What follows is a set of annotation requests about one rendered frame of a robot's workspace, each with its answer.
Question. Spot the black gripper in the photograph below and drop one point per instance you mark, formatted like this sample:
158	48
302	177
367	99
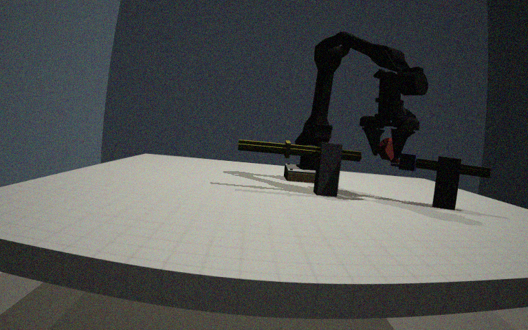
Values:
388	110

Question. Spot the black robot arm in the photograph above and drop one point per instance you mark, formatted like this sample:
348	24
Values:
328	54

